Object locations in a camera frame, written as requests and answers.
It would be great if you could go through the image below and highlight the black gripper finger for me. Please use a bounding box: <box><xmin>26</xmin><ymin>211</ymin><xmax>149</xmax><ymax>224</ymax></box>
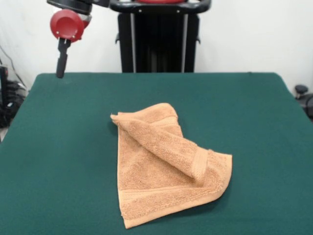
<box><xmin>56</xmin><ymin>38</ymin><xmax>71</xmax><ymax>79</ymax></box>

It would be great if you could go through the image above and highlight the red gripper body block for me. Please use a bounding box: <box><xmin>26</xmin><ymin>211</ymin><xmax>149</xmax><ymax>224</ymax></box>
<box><xmin>49</xmin><ymin>9</ymin><xmax>89</xmax><ymax>42</ymax></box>

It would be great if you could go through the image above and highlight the tan terry towel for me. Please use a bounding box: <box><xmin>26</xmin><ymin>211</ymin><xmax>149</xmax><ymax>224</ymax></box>
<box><xmin>110</xmin><ymin>102</ymin><xmax>233</xmax><ymax>230</ymax></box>

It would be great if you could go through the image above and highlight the black electronics box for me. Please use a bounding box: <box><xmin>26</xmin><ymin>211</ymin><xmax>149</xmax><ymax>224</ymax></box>
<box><xmin>0</xmin><ymin>65</ymin><xmax>27</xmax><ymax>129</ymax></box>

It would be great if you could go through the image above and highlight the dark green table cloth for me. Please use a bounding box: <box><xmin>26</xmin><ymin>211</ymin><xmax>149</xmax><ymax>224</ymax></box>
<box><xmin>0</xmin><ymin>71</ymin><xmax>313</xmax><ymax>235</ymax></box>

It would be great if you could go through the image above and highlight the grey office chair base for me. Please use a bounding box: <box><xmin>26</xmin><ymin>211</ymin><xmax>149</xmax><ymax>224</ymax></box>
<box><xmin>294</xmin><ymin>84</ymin><xmax>313</xmax><ymax>120</ymax></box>

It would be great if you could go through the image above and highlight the thin grey cable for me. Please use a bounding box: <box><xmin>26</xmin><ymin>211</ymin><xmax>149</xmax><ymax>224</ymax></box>
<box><xmin>0</xmin><ymin>45</ymin><xmax>26</xmax><ymax>86</ymax></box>

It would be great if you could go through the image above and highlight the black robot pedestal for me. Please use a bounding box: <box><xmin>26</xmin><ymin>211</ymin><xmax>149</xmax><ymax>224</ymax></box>
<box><xmin>109</xmin><ymin>0</ymin><xmax>213</xmax><ymax>73</ymax></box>

